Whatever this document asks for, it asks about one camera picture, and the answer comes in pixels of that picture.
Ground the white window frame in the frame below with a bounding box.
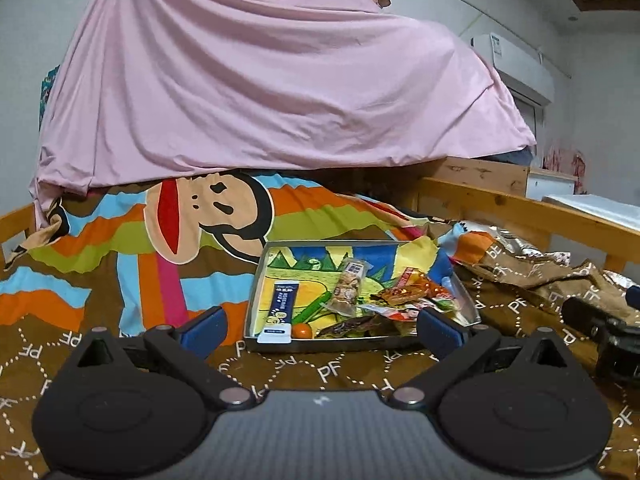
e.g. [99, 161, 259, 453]
[510, 87, 547, 162]

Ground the clear nut bar packet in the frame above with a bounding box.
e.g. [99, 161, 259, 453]
[325, 259, 374, 317]

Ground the pink bed sheet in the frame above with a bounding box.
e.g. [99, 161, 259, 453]
[27, 0, 539, 227]

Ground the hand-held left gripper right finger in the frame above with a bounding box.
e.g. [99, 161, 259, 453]
[390, 306, 587, 408]

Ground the white snack packet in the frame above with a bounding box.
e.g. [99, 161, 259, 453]
[357, 297, 464, 325]

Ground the printed cartoon blanket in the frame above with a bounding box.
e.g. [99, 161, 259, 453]
[0, 170, 640, 480]

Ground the orange snack packet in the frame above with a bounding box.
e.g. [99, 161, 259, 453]
[375, 267, 454, 308]

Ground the red patterned wall decoration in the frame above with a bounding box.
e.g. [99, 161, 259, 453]
[542, 139, 589, 195]

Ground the green sausage stick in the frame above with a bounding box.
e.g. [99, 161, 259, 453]
[291, 290, 335, 340]

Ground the metal tray with dinosaur print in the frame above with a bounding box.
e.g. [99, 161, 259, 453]
[243, 240, 482, 356]

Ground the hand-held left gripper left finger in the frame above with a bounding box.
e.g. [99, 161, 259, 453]
[65, 305, 256, 408]

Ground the blue and white sachet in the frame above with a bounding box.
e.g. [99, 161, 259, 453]
[257, 282, 301, 345]

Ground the white cabinet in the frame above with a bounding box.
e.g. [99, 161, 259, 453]
[527, 167, 577, 204]

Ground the white air conditioner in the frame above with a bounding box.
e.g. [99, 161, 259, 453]
[470, 32, 556, 107]

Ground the dark snack packet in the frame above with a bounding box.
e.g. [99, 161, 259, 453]
[315, 317, 397, 342]

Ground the teal patterned cloth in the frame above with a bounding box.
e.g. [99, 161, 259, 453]
[37, 64, 62, 136]

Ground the white board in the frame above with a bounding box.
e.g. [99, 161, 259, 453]
[542, 194, 640, 234]

